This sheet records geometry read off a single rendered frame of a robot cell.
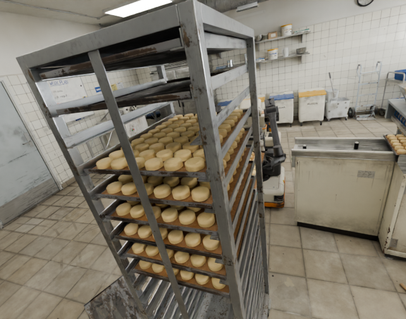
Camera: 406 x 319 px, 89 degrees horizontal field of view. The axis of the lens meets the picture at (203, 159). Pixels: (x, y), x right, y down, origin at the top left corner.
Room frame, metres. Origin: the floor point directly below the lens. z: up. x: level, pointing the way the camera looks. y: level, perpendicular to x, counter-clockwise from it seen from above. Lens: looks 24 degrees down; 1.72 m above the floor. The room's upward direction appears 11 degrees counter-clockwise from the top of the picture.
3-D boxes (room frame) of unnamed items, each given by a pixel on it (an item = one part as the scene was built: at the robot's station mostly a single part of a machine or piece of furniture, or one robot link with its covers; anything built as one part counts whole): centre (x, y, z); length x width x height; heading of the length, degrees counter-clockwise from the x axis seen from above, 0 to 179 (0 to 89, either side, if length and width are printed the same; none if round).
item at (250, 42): (0.96, -0.28, 0.97); 0.03 x 0.03 x 1.70; 65
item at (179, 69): (5.84, 0.12, 1.03); 1.40 x 0.90 x 2.05; 68
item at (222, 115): (0.70, -0.13, 1.59); 0.64 x 0.03 x 0.03; 155
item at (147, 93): (0.77, 0.05, 1.68); 0.60 x 0.40 x 0.02; 155
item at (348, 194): (1.61, -1.21, 0.45); 0.70 x 0.34 x 0.90; 58
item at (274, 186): (2.34, -0.68, 0.16); 0.67 x 0.64 x 0.25; 155
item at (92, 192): (0.87, 0.23, 1.41); 0.64 x 0.03 x 0.03; 155
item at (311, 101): (4.82, -2.76, 0.38); 0.64 x 0.54 x 0.77; 155
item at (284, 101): (5.06, -2.16, 0.38); 0.64 x 0.54 x 0.77; 157
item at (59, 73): (0.77, 0.05, 1.77); 0.60 x 0.40 x 0.02; 155
